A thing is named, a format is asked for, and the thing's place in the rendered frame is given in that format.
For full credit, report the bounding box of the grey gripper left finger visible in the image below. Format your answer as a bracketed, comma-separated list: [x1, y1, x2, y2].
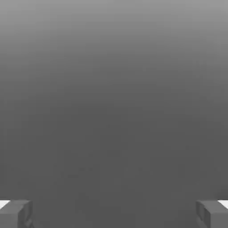
[0, 199, 34, 228]

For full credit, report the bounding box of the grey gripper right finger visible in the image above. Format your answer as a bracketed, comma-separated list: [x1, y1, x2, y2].
[195, 199, 228, 228]

